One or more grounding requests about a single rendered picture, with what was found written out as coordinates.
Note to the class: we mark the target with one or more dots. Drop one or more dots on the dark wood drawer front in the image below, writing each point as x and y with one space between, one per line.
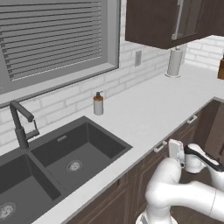
151 163
186 131

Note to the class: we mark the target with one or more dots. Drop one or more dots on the grey window with blinds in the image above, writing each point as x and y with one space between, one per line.
52 38

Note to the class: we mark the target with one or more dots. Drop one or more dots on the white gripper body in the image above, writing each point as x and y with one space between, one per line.
175 149

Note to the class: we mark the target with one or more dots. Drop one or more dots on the dark wood cupboard door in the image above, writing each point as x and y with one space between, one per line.
137 192
214 128
108 204

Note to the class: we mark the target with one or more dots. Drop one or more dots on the dark wood wall cupboard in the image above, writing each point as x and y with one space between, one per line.
148 20

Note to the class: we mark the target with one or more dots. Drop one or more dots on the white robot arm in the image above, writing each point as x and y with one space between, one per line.
175 192

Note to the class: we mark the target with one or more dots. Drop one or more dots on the glass cupboard door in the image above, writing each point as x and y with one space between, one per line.
189 17

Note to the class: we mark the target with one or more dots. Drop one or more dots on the grey wall socket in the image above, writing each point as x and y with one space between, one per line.
138 58

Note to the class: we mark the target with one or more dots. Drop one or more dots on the dark grey double sink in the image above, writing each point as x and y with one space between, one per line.
84 148

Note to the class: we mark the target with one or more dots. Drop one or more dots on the dark grey tap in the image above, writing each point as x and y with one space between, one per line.
21 132

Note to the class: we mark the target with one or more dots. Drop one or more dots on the white soap dispenser brown top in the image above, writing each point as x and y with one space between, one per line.
98 106

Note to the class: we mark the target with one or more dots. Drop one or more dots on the white paper towel roll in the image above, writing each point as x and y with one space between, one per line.
175 62

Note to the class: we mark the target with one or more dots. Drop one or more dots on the brown knife block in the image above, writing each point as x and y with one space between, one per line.
221 68

